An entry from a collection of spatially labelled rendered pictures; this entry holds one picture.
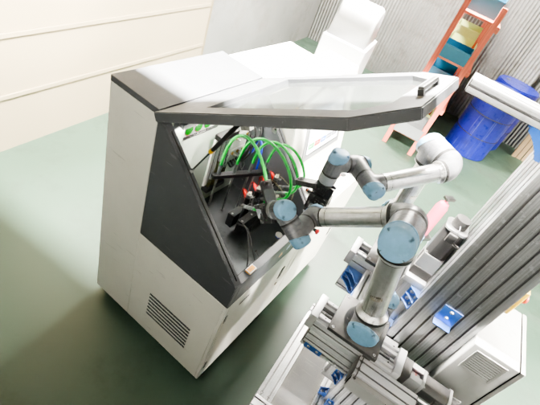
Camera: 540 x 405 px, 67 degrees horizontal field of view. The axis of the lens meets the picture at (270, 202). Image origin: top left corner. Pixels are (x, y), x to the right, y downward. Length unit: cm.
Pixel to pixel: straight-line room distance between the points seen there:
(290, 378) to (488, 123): 467
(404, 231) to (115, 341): 190
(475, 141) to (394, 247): 515
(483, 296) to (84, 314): 214
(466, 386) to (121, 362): 177
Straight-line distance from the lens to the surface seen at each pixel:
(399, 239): 126
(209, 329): 212
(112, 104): 187
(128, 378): 258
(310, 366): 262
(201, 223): 172
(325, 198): 171
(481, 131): 630
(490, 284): 170
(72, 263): 298
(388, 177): 163
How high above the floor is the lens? 236
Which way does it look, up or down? 39 degrees down
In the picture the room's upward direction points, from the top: 23 degrees clockwise
